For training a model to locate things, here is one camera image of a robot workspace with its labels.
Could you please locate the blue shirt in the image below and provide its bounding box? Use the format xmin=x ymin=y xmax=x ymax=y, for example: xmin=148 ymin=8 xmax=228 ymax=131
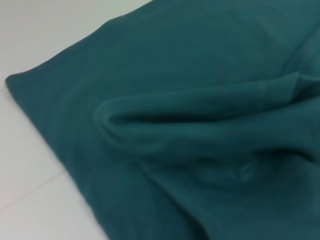
xmin=5 ymin=0 xmax=320 ymax=240

